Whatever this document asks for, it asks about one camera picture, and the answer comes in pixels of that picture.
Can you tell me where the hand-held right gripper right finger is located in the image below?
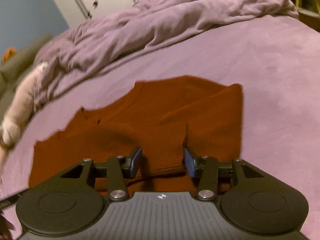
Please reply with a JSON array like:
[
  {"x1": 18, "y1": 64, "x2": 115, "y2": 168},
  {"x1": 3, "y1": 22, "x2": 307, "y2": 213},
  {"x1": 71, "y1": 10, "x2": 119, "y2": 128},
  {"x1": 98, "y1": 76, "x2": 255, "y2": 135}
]
[{"x1": 184, "y1": 147, "x2": 265, "y2": 201}]

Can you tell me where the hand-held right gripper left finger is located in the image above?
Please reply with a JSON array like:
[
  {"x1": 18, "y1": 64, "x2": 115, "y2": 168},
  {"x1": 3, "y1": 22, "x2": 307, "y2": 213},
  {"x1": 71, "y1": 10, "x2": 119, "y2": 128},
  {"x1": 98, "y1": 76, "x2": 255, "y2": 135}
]
[{"x1": 59, "y1": 147, "x2": 143, "y2": 201}]

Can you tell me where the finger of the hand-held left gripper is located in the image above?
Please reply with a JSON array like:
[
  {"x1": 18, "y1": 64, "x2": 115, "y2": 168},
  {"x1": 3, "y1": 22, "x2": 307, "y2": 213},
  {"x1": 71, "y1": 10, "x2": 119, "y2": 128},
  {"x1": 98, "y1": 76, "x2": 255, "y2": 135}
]
[{"x1": 0, "y1": 189, "x2": 28, "y2": 209}]

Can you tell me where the rust brown knit sweater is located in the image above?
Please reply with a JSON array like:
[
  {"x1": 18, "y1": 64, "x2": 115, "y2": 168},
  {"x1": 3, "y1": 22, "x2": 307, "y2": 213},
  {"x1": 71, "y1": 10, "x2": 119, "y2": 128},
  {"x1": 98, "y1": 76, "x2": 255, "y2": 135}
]
[{"x1": 27, "y1": 75, "x2": 244, "y2": 199}]

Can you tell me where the white plush toy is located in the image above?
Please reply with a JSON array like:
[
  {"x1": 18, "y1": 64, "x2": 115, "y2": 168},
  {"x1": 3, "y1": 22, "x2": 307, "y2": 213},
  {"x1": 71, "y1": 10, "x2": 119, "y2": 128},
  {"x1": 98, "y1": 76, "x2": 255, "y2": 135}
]
[{"x1": 0, "y1": 62, "x2": 48, "y2": 153}]

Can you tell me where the purple bed sheet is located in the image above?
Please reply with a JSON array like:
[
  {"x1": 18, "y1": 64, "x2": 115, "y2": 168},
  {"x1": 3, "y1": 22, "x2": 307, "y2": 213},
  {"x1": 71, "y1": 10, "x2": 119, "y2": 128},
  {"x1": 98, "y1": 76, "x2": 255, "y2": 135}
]
[{"x1": 0, "y1": 15, "x2": 320, "y2": 240}]

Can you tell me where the green upholstered headboard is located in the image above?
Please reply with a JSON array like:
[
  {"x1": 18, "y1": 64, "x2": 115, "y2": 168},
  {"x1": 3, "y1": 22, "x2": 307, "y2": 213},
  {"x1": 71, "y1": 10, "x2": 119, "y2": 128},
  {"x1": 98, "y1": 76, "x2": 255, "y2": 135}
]
[{"x1": 0, "y1": 33, "x2": 53, "y2": 102}]

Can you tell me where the small orange object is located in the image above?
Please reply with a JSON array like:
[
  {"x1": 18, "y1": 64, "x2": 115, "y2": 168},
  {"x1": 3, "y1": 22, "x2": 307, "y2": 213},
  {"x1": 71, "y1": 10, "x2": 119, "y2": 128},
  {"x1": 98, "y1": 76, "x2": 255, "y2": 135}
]
[{"x1": 2, "y1": 47, "x2": 17, "y2": 64}]

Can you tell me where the crumpled purple duvet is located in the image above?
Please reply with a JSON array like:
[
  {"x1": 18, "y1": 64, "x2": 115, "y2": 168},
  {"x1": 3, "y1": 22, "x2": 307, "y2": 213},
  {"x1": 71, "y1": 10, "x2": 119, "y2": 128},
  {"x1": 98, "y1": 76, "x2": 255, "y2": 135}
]
[{"x1": 34, "y1": 0, "x2": 300, "y2": 105}]

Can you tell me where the yellow-legged side table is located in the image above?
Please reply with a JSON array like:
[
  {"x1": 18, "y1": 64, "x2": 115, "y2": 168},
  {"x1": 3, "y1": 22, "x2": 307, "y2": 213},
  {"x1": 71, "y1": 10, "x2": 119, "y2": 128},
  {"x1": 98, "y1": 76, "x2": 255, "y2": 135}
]
[{"x1": 295, "y1": 0, "x2": 320, "y2": 32}]

